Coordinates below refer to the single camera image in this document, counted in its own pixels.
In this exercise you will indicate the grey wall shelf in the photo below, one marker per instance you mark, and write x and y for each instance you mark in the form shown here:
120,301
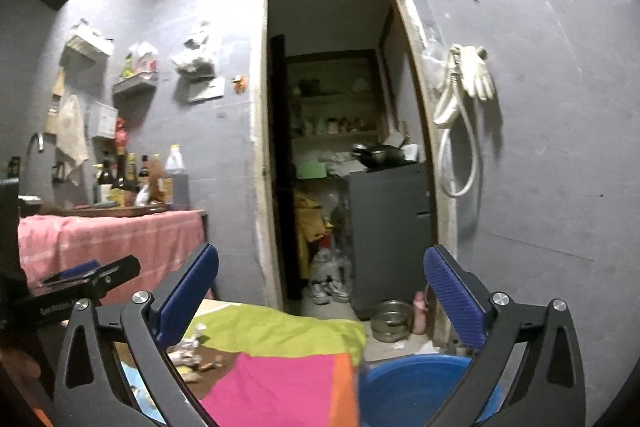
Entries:
132,84

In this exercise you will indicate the wooden hanging board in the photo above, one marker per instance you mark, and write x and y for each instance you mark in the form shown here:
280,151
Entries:
54,107

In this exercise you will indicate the green box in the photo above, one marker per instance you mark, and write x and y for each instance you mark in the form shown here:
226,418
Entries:
311,169

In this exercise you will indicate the metal faucet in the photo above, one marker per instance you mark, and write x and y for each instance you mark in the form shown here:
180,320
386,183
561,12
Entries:
36,141

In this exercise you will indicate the beige hanging towel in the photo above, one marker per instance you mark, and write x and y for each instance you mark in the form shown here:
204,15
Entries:
72,132

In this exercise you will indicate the white printed ribbon bundle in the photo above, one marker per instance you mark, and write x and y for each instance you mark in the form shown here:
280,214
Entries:
186,351

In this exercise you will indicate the white bag with red top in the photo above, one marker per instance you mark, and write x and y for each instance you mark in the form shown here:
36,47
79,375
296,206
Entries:
327,259

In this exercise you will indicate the white wall container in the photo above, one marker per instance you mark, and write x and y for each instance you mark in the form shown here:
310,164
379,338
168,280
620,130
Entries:
104,121

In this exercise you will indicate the pair of white sneakers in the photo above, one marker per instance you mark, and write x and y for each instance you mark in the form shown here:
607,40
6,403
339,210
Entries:
327,291

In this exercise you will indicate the wooden cutting board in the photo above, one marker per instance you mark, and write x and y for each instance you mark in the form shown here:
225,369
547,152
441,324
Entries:
100,209

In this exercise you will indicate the wooden shelf unit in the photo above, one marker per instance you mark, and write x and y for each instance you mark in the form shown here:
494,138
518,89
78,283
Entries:
332,107

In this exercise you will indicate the brown sauce bottle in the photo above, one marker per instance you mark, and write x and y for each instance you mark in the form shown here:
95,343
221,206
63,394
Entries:
157,182

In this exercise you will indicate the white plastic bag on wall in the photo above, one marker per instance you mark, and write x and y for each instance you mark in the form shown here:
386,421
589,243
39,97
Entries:
195,54

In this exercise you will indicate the grey cabinet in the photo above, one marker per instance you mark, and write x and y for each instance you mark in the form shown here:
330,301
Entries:
387,237

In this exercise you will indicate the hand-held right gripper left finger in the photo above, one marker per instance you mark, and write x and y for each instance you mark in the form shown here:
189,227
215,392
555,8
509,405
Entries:
192,277

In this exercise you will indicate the multicoloured tablecloth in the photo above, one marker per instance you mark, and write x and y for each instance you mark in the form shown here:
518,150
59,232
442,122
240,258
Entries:
280,377

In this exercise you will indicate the crumpled white wrapper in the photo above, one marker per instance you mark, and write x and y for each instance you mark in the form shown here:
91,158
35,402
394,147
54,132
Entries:
201,331

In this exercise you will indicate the metal pot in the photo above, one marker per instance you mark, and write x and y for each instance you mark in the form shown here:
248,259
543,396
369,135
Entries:
392,319

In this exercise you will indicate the white rubber gloves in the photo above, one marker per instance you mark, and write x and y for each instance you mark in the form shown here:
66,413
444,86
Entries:
475,72

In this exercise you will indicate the pink object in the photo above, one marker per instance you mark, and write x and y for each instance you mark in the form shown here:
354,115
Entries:
421,314

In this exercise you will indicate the white wall basket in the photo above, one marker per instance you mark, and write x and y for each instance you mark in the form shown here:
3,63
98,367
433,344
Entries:
87,47

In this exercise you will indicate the pink checked cloth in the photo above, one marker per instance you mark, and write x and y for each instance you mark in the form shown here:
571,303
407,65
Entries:
115,247

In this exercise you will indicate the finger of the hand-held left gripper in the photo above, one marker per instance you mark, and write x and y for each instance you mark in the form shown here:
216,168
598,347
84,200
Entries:
117,271
75,268

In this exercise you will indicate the yellow bag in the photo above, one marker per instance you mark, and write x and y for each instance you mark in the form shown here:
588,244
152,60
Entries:
307,222

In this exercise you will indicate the small orange wall hook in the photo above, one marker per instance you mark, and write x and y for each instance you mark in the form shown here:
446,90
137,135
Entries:
240,83

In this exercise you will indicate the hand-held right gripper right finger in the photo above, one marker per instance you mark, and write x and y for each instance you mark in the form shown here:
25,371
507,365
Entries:
450,297

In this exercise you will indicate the blue plastic basin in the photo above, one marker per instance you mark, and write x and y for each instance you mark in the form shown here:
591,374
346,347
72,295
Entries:
410,387

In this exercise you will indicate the black wok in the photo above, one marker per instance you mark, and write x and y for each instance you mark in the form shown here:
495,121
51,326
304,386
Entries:
377,154

